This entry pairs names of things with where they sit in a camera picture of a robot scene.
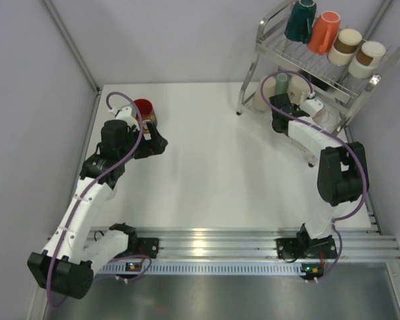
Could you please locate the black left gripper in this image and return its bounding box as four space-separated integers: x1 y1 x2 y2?
119 121 167 163

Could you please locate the red skull mug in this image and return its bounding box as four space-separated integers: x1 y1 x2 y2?
134 99 157 134

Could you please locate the beige tumbler cup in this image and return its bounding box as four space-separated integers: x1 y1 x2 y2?
253 77 276 111

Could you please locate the light teal mug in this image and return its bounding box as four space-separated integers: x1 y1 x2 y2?
275 73 289 95

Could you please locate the green interior floral mug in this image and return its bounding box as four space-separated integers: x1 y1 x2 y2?
287 75 310 105

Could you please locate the pink purple mug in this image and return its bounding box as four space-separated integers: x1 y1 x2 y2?
313 107 341 131

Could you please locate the dark teal mug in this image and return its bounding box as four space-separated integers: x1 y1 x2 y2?
284 0 317 44

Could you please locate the orange mug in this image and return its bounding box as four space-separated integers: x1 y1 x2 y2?
307 11 341 55

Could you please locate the small brown white cup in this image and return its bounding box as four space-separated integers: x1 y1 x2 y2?
327 29 362 66

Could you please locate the steel lined paper cup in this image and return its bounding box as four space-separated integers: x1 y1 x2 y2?
348 41 387 79

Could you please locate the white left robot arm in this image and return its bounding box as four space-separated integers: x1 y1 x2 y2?
27 119 168 299

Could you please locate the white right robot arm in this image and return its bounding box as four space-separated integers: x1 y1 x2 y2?
269 93 369 262

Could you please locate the stainless steel dish rack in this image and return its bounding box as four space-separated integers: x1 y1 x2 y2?
235 0 400 168

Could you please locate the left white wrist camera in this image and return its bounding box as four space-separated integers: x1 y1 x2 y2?
109 104 134 122

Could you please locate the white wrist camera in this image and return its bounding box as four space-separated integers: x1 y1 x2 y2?
299 97 324 118
109 104 134 122

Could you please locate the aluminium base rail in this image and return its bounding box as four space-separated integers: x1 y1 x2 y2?
137 228 400 262

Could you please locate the grey slotted cable duct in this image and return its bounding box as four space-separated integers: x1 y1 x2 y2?
99 261 310 276

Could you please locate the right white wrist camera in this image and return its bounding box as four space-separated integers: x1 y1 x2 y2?
299 97 324 118

